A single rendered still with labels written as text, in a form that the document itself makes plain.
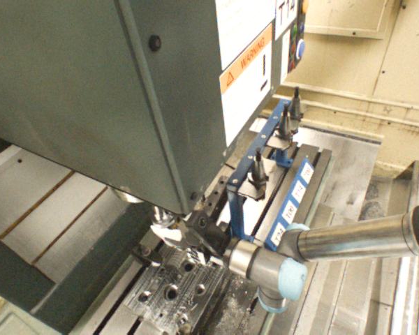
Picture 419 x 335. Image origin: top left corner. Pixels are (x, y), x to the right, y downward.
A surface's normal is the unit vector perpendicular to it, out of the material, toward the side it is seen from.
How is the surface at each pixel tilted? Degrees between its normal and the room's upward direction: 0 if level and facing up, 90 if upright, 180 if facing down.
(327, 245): 61
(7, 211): 91
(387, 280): 17
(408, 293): 0
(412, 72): 90
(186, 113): 90
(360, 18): 90
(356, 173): 24
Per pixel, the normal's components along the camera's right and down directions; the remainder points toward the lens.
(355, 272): -0.06, -0.78
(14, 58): -0.49, 0.66
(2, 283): 0.86, 0.28
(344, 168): -0.31, -0.36
